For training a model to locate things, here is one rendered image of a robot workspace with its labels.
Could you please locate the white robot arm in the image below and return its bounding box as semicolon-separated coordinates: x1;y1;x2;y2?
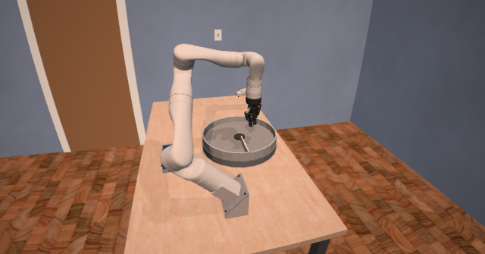
161;44;264;204

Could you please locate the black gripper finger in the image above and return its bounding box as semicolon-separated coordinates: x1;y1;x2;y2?
253;104;261;125
244;108;256;127

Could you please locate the dark blue tray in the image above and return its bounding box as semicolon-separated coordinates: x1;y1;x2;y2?
161;144;172;173

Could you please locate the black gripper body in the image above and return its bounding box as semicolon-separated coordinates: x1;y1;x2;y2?
246;97;261;114

